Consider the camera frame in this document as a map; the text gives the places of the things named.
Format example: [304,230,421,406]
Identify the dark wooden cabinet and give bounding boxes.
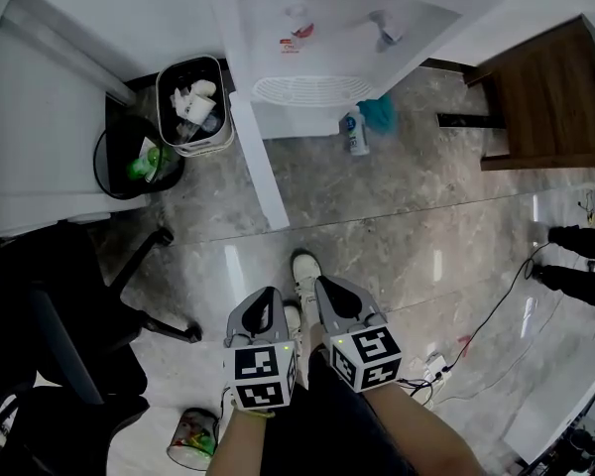
[435,14,595,173]

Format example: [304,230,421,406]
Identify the black wire waste basket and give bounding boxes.
[92,115,186,201]

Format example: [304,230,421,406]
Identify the teal cloth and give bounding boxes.
[356,93,398,134]

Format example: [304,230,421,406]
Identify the person's black trousers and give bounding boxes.
[261,343,420,476]

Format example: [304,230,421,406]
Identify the person's white shoe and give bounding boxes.
[282,302,304,359]
[291,250,324,319]

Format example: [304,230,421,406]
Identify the white power strip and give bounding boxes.
[422,353,453,382]

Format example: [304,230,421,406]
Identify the black floor cable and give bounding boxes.
[445,242,552,372]

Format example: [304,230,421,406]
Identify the black office chair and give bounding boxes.
[0,219,204,476]

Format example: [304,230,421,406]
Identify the person's right forearm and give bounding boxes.
[365,378,488,476]

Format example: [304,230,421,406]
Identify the white desk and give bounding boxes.
[0,0,153,235]

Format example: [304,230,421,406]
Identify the white table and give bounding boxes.
[504,337,595,466]

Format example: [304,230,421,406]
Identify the white bottle blue label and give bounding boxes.
[343,106,371,158]

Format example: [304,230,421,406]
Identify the white trash bin black liner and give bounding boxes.
[155,55,236,159]

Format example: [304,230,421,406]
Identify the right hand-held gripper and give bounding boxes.
[313,275,404,395]

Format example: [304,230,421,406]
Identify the white drip tray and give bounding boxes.
[251,74,375,108]

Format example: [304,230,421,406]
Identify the person's left forearm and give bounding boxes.
[205,405,279,476]

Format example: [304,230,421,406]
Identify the small clear waste bin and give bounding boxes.
[166,407,221,473]

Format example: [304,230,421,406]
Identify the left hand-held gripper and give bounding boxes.
[222,286,299,412]

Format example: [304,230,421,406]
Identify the yellow-green wristband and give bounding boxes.
[229,398,277,420]

